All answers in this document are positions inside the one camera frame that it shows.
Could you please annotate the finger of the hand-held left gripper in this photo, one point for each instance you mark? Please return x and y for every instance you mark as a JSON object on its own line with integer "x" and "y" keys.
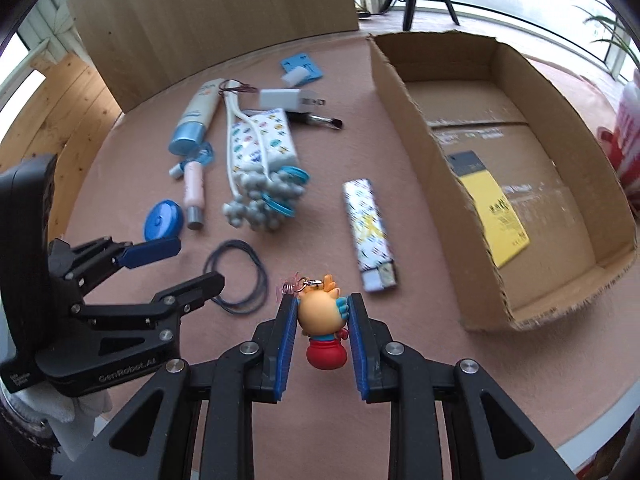
{"x": 200, "y": 285}
{"x": 150, "y": 252}

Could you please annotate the yellow notebook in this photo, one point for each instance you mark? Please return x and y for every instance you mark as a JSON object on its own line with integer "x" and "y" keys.
{"x": 495, "y": 210}

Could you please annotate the black pen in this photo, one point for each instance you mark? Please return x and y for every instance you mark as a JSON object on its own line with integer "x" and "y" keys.
{"x": 315, "y": 119}

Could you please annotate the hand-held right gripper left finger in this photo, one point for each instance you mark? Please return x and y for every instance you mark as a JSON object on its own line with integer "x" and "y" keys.
{"x": 287, "y": 350}

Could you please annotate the round blue tape measure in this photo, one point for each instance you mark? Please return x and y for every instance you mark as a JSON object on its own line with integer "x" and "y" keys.
{"x": 160, "y": 220}

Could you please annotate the white charger adapter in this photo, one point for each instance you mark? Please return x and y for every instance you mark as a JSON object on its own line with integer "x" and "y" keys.
{"x": 285, "y": 100}

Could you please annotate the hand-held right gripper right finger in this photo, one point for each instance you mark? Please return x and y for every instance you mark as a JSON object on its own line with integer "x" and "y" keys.
{"x": 359, "y": 350}

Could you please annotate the cardboard box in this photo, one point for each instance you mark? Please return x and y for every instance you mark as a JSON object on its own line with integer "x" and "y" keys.
{"x": 540, "y": 160}

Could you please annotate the pink lip balm tube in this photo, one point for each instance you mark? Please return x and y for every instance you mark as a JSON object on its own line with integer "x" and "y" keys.
{"x": 193, "y": 195}

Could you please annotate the green spider plant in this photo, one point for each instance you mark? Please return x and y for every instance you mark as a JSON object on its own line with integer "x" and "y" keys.
{"x": 610, "y": 25}

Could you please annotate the blue plastic card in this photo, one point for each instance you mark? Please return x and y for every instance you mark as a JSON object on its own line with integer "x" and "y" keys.
{"x": 310, "y": 62}

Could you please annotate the patterned lighter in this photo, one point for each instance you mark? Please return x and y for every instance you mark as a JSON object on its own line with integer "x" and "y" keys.
{"x": 367, "y": 230}

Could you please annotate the red and white flower pot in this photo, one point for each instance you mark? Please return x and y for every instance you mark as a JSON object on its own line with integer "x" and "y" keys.
{"x": 627, "y": 130}

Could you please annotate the patterned tissue pack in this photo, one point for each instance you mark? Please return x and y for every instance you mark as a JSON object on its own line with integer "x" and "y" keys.
{"x": 272, "y": 140}

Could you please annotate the person's left hand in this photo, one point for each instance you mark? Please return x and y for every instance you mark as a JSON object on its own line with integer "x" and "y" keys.
{"x": 60, "y": 415}

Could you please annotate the red rubber band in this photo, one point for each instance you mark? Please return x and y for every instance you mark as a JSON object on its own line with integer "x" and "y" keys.
{"x": 235, "y": 91}

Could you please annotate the white sunscreen tube blue cap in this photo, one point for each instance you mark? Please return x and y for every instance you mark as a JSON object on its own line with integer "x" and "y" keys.
{"x": 200, "y": 110}

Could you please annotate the white eraser block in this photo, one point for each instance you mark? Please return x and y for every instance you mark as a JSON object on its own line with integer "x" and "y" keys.
{"x": 295, "y": 76}

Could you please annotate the wooden plank panel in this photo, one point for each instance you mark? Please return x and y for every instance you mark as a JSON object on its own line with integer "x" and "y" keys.
{"x": 60, "y": 105}

